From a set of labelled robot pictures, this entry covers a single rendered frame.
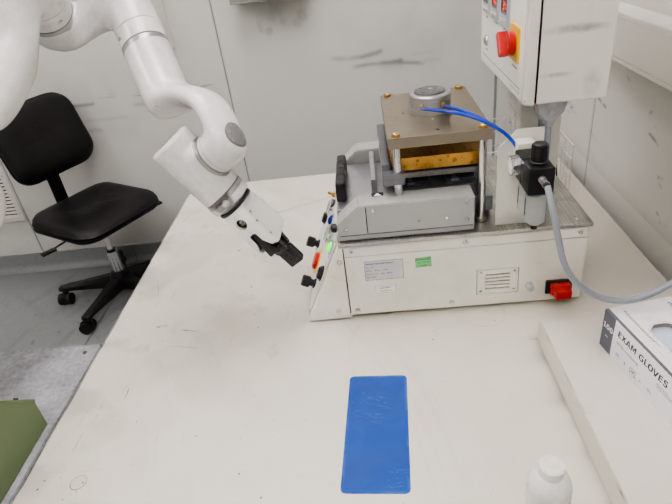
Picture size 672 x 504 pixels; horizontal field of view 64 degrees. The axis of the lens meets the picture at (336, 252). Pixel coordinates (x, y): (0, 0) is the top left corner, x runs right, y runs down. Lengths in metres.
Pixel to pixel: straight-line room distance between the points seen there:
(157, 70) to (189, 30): 1.52
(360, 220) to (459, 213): 0.18
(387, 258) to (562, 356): 0.34
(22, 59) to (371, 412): 0.87
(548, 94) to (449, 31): 1.62
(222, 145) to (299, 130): 1.70
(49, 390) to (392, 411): 0.65
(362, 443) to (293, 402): 0.15
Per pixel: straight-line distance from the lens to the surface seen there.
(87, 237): 2.44
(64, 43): 1.28
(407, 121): 1.04
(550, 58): 0.94
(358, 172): 1.19
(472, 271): 1.06
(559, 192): 1.17
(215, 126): 0.95
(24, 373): 1.27
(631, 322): 0.95
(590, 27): 0.95
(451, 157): 1.02
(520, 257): 1.07
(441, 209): 0.99
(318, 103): 2.58
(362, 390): 0.96
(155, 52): 1.10
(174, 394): 1.05
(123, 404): 1.08
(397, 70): 2.55
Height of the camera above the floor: 1.44
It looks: 31 degrees down
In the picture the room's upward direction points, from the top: 8 degrees counter-clockwise
